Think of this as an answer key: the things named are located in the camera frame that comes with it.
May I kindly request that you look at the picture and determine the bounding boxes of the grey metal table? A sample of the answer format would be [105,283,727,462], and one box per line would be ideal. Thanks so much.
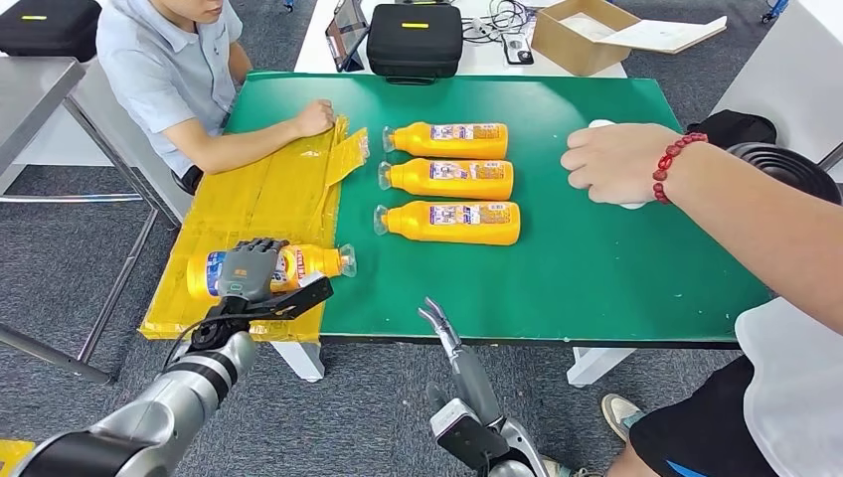
[0,56,163,388]

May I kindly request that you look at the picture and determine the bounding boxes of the person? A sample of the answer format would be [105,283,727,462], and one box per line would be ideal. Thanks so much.
[560,118,843,477]
[94,0,337,197]

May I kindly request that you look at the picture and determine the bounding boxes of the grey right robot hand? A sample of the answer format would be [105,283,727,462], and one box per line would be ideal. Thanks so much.
[418,297,506,429]

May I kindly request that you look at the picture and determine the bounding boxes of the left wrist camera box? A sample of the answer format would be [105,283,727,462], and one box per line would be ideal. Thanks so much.
[253,272,335,323]

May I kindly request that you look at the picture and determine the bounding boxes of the black bag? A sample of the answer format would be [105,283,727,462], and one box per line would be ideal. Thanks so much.
[686,109,778,151]

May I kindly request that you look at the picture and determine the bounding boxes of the red bead bracelet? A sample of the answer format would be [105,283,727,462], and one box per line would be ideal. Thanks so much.
[651,132,710,206]

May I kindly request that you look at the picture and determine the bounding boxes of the white table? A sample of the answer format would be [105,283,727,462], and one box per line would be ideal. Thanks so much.
[294,0,628,80]
[711,0,843,182]

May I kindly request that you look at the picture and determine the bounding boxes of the black cable bundle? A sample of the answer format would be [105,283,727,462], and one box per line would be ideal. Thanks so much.
[461,0,536,46]

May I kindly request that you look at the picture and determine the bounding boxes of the yellow taped cardboard sheet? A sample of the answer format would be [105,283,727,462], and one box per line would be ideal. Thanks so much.
[138,114,370,344]

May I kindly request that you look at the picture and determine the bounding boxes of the black handheld device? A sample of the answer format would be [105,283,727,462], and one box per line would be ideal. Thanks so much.
[500,31,535,67]

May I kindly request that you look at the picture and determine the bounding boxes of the person's right hand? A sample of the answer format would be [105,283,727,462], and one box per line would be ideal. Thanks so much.
[292,98,337,139]

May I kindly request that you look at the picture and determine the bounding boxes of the orange detergent bottle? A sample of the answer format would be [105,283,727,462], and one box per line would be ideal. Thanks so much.
[383,121,510,161]
[186,243,358,301]
[373,200,522,246]
[378,157,515,202]

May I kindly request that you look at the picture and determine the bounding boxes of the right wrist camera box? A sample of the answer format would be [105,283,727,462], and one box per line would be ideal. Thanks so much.
[428,397,512,472]

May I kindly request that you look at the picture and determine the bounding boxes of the white black round device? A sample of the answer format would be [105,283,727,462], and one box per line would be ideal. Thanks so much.
[588,118,650,211]

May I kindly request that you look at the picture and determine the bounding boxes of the black carrying case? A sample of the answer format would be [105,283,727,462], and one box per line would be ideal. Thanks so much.
[0,0,103,64]
[366,3,464,85]

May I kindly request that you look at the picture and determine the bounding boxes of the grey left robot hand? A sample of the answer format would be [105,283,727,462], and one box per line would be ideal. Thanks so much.
[217,238,289,301]

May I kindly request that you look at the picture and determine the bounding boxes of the brown cardboard box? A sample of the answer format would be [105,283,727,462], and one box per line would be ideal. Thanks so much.
[531,0,641,79]

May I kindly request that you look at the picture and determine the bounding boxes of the black round stool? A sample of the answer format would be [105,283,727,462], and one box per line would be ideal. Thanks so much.
[727,142,843,206]

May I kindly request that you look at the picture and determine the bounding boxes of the green table mat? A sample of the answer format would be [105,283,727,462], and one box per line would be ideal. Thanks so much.
[224,71,773,349]

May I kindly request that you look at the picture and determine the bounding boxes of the white packing sheet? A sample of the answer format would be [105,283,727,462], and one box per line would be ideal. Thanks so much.
[560,13,617,42]

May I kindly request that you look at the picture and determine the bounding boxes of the pale sneaker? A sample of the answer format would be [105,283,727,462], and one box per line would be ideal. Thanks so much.
[600,394,650,443]

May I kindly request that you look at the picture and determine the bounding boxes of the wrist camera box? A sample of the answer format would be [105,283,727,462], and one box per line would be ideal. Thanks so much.
[253,272,335,323]
[428,397,512,472]

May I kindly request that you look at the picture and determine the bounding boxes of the person's hand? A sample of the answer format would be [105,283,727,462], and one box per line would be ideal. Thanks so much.
[560,122,683,207]

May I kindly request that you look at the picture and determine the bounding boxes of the white table leg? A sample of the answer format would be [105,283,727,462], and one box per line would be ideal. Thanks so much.
[567,347,637,389]
[270,341,327,385]

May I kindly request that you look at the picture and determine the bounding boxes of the black tablet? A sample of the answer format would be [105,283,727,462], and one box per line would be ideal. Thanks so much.
[325,0,370,74]

